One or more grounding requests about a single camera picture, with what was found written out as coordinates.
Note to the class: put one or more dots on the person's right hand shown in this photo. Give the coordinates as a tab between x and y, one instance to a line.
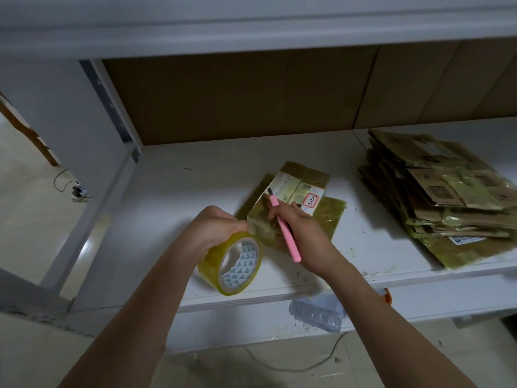
311	246

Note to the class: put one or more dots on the person's left hand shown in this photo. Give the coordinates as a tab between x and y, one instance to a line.
212	230

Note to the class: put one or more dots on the pink utility knife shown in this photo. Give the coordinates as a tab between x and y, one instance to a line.
291	242

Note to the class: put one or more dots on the yellow tape roll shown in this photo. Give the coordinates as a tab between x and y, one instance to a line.
234	270

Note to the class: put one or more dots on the white metal shelf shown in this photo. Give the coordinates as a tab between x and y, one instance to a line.
186	181

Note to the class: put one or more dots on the labelled taped cardboard box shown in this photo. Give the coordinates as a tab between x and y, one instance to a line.
311	190

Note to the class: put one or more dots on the stack of cardboard boxes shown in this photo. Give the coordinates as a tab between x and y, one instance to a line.
444	198

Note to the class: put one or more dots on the person's left forearm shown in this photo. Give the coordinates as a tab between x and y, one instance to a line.
129	327

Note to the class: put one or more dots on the person's right forearm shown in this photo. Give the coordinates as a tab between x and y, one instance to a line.
396	335

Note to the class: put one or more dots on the orange plastic object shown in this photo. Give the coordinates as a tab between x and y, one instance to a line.
388	296

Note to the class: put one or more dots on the wooden chair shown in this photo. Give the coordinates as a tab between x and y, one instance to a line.
28	133

